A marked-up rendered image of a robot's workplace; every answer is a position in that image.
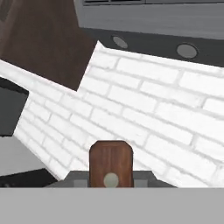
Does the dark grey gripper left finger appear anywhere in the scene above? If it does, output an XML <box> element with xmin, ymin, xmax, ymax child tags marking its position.
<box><xmin>45</xmin><ymin>171</ymin><xmax>90</xmax><ymax>188</ymax></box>

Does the dark brown wooden cupboard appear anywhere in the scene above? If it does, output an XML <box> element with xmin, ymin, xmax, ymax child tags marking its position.
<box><xmin>0</xmin><ymin>0</ymin><xmax>98</xmax><ymax>92</ymax></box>

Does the grey range hood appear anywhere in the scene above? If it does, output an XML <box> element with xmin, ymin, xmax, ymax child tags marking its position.
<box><xmin>73</xmin><ymin>0</ymin><xmax>224</xmax><ymax>68</ymax></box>

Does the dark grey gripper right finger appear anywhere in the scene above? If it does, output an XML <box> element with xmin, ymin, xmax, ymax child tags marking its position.
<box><xmin>133</xmin><ymin>171</ymin><xmax>178</xmax><ymax>188</ymax></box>

